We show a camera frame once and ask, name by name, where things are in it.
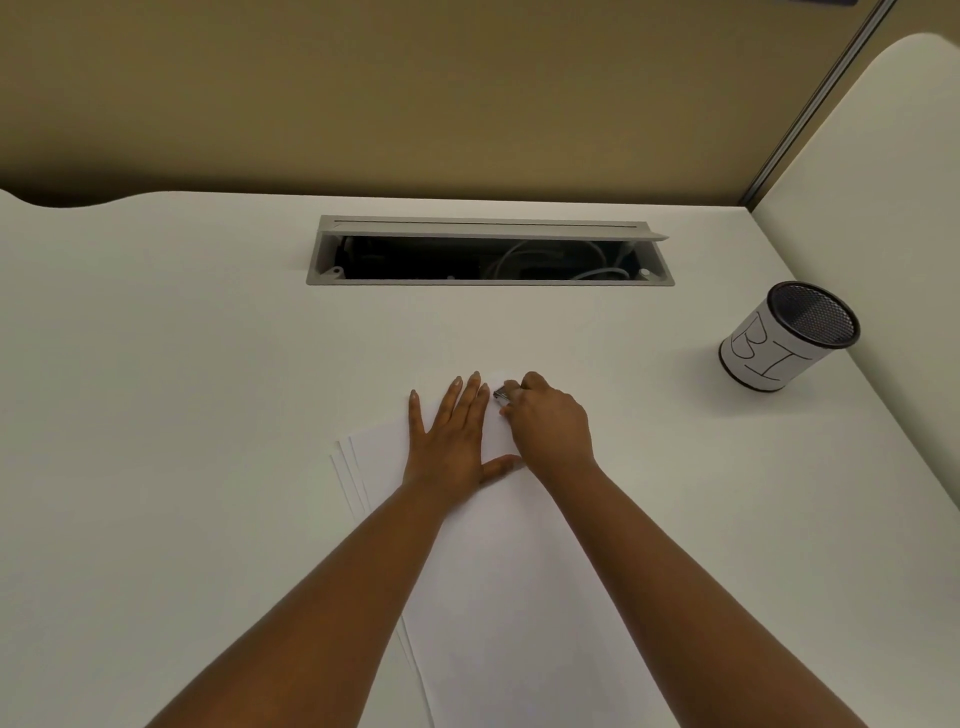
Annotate person's right hand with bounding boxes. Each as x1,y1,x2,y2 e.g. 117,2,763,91
497,370,601,496

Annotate person's left hand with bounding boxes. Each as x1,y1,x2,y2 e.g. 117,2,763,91
402,370,523,513

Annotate printed white papers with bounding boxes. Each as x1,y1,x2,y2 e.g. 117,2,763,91
328,371,669,728

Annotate person's left forearm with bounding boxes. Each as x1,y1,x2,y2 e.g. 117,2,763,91
146,479,459,728

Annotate person's right forearm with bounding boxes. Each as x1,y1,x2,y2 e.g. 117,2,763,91
539,464,871,728

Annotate black mesh pen holder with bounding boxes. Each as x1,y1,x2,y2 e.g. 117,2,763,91
718,281,862,394

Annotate wide beige partition panel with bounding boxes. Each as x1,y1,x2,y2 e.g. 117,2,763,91
0,0,894,210

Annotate white rounded desk divider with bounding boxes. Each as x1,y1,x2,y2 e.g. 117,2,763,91
749,32,960,515

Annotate narrow beige partition panel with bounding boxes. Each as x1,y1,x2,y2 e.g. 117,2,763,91
869,0,960,46

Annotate white cable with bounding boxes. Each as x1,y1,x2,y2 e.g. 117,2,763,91
487,239,631,280

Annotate grey desk cable tray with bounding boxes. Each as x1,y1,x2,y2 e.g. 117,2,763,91
305,215,676,287

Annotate grey partition post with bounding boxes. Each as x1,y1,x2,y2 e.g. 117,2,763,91
742,0,901,208

